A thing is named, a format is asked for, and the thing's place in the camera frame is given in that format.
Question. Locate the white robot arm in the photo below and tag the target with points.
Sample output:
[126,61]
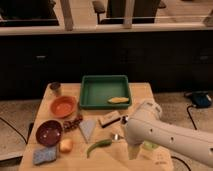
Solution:
[144,124]

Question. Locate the blue sponge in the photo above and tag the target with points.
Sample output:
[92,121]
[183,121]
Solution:
[44,155]

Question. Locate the light green cup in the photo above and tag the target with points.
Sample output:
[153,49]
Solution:
[150,146]

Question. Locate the brown dried chili bunch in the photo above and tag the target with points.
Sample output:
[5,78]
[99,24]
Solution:
[70,125]

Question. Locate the green chili pepper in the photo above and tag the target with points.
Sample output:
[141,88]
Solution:
[101,143]

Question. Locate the wooden block brush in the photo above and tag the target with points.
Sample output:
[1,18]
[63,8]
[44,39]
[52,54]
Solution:
[109,118]

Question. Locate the grey blue triangular cloth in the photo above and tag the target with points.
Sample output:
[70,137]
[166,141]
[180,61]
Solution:
[87,127]

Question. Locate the yellow corn cob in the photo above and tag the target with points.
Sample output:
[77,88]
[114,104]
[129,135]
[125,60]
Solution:
[118,100]

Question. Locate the dark maroon bowl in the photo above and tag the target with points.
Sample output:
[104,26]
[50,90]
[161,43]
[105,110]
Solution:
[49,133]

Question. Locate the orange red bowl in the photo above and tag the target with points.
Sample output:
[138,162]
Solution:
[63,106]

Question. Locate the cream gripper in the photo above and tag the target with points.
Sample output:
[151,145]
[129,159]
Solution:
[133,151]

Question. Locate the metal fork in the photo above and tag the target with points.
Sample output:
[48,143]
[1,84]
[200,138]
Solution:
[116,137]

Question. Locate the green plastic tray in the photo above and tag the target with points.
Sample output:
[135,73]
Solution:
[96,90]

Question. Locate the blue black device on floor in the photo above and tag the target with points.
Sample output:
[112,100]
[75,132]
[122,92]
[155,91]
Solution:
[199,99]

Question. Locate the small dark metal cup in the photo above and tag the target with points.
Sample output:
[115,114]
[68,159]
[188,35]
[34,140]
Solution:
[55,87]

